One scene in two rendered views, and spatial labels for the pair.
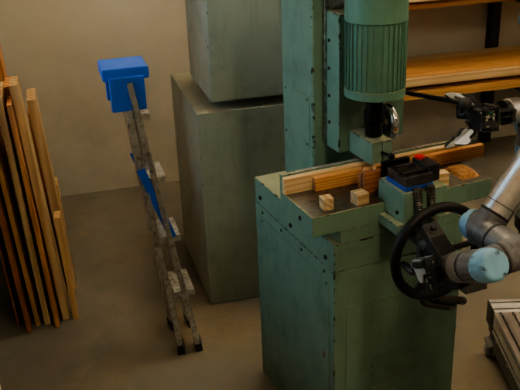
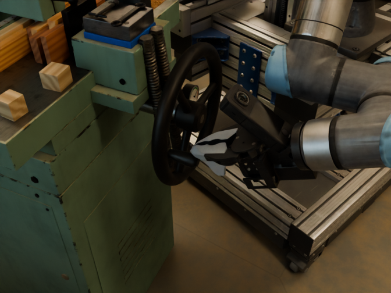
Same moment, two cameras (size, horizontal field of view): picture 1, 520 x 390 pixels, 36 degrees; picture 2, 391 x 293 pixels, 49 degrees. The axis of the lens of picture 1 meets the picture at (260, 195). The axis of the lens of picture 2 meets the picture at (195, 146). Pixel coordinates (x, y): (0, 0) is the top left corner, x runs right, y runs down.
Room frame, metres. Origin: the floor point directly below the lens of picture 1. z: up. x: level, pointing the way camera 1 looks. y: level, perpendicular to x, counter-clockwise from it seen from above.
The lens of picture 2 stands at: (1.39, -0.01, 1.33)
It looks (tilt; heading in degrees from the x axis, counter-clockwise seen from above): 41 degrees down; 317
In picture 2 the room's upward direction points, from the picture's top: straight up
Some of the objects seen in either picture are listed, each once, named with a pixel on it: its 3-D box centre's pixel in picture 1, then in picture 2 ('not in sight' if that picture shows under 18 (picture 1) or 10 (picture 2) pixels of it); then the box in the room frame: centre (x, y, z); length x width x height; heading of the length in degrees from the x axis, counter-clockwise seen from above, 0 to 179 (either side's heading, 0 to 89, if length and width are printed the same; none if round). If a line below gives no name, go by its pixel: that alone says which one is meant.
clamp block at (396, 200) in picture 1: (412, 196); (124, 50); (2.04, -0.43, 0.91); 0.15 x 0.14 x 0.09; 112
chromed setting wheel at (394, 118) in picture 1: (386, 121); not in sight; (2.38, -0.41, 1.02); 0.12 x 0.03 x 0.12; 22
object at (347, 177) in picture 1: (401, 165); (71, 12); (2.25, -0.44, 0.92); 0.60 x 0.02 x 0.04; 112
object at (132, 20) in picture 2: (415, 172); (123, 13); (2.04, -0.43, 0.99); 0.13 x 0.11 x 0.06; 112
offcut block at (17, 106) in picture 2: (326, 202); (11, 105); (2.01, -0.18, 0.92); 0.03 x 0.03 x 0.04; 17
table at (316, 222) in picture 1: (395, 199); (91, 61); (2.12, -0.39, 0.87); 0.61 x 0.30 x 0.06; 112
